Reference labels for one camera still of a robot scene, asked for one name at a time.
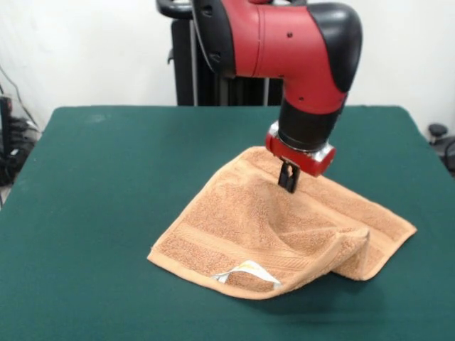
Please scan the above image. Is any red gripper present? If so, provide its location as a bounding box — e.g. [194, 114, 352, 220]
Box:
[264, 120, 337, 195]

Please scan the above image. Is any tan terry towel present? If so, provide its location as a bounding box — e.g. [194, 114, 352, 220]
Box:
[146, 145, 418, 301]

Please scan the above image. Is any black office chair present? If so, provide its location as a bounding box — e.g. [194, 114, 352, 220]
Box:
[428, 123, 455, 178]

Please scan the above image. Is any dark green table cloth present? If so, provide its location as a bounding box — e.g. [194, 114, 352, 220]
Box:
[0, 104, 455, 341]

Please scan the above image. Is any black equipment box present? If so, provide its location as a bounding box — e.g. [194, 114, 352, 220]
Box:
[0, 94, 15, 157]

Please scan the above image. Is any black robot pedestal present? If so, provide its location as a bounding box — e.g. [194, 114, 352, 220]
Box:
[155, 0, 306, 107]

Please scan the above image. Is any black cable bundle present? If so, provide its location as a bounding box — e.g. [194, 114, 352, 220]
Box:
[0, 119, 41, 186]

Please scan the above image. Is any grey cable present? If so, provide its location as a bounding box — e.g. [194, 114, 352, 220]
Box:
[0, 65, 38, 127]

